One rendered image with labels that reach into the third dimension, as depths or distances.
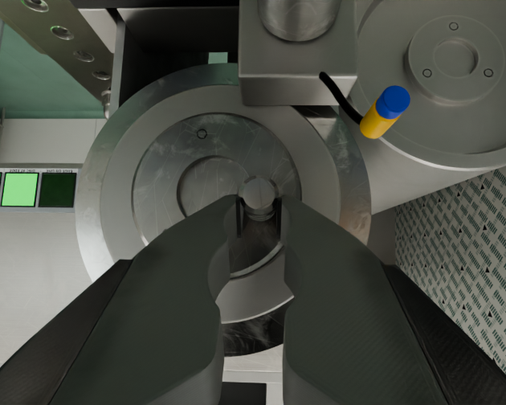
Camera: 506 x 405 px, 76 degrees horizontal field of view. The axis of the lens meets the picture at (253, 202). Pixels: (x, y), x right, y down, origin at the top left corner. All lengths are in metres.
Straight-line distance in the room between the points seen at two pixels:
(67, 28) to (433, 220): 0.44
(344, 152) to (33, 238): 0.51
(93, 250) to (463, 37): 0.22
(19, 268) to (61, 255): 0.07
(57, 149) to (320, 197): 3.43
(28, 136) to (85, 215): 3.57
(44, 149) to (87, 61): 3.12
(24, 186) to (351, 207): 0.53
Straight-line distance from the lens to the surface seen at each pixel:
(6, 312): 0.63
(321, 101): 0.16
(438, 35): 0.21
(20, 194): 0.62
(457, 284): 0.31
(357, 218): 0.16
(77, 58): 0.51
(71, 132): 3.53
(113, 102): 0.20
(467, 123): 0.20
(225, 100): 0.17
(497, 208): 0.27
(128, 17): 0.22
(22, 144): 3.75
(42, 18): 0.46
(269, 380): 0.52
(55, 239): 0.58
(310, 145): 0.16
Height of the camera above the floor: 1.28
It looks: 9 degrees down
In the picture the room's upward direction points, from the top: 179 degrees counter-clockwise
